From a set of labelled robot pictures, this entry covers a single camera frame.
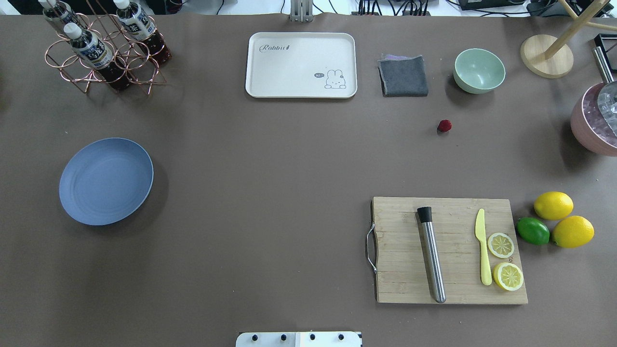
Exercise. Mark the front tea bottle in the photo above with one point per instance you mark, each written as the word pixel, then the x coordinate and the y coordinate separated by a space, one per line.
pixel 88 46

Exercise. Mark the cream rabbit tray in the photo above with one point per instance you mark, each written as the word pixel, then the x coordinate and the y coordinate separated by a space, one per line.
pixel 301 64

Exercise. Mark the blue round plate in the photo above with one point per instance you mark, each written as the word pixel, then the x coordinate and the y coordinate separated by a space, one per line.
pixel 106 181

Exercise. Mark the whole lemon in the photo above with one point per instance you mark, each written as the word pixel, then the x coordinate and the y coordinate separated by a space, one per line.
pixel 553 205
pixel 572 232

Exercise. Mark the lower lemon half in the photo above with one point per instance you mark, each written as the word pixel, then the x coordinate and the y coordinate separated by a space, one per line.
pixel 508 276

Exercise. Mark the wooden cutting board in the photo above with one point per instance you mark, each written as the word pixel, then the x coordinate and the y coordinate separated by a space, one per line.
pixel 402 270

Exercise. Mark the upper lemon half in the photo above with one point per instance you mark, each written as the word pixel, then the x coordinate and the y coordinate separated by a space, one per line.
pixel 500 245

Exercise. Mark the steel scoop handle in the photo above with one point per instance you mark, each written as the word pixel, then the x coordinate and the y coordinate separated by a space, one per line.
pixel 602 65

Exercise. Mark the purple cloth under grey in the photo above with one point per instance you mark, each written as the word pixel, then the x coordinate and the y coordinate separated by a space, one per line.
pixel 390 57

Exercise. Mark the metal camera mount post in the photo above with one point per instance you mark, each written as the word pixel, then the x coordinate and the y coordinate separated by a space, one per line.
pixel 301 11

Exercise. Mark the tea bottle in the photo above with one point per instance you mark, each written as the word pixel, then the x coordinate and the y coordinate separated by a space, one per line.
pixel 88 46
pixel 59 13
pixel 138 24

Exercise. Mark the pink ice bucket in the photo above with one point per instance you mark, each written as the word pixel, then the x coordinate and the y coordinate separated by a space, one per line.
pixel 588 125

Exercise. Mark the green lime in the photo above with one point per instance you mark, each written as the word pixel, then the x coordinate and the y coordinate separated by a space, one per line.
pixel 533 230

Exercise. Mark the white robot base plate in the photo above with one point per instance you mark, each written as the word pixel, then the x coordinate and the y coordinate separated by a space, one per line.
pixel 300 339

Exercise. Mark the copper wire bottle rack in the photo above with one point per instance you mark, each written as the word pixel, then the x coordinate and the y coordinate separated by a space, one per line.
pixel 141 69

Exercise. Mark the left rear tea bottle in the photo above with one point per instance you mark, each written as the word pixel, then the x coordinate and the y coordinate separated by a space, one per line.
pixel 59 13

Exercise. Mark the green bowl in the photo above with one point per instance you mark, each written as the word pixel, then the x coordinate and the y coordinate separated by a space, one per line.
pixel 478 71

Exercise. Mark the wooden stand with round base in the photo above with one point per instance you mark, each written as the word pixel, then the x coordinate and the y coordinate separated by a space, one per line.
pixel 550 57

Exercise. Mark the steel muddler black tip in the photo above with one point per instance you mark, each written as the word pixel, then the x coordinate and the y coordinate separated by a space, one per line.
pixel 435 273

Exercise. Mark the red strawberry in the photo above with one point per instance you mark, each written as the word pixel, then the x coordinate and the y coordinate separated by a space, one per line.
pixel 444 126

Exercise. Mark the right rear tea bottle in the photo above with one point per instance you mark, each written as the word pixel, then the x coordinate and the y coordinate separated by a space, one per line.
pixel 138 24

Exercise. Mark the upper whole lemon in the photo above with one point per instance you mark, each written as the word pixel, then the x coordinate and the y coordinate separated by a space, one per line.
pixel 553 205

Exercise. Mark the lower whole lemon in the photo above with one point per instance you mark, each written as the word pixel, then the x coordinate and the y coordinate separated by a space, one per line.
pixel 572 232

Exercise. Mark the lemon half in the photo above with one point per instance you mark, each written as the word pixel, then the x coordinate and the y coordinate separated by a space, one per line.
pixel 500 245
pixel 508 276

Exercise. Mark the grey folded cloth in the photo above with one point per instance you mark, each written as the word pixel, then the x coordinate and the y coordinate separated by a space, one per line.
pixel 404 78

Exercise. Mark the yellow plastic knife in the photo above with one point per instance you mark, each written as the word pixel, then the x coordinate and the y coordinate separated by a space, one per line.
pixel 480 234

